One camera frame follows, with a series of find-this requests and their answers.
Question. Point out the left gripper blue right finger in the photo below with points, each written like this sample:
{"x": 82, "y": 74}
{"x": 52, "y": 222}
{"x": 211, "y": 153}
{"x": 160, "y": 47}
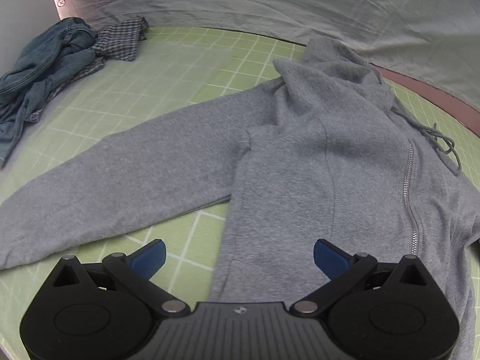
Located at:
{"x": 345, "y": 272}

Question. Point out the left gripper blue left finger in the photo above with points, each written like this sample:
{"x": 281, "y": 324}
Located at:
{"x": 133, "y": 272}

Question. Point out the grey zip hoodie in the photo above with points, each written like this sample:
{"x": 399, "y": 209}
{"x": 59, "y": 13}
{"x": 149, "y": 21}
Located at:
{"x": 324, "y": 151}

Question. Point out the green grid cutting mat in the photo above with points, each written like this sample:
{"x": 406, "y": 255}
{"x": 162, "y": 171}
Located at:
{"x": 193, "y": 240}

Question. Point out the checkered plaid shirt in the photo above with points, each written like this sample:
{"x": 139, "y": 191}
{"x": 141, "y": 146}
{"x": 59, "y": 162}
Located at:
{"x": 117, "y": 41}

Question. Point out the blue denim garment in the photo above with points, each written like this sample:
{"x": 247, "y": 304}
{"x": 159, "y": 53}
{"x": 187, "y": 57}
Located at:
{"x": 50, "y": 60}

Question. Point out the grey printed backdrop sheet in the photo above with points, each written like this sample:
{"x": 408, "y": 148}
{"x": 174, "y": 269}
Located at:
{"x": 436, "y": 41}

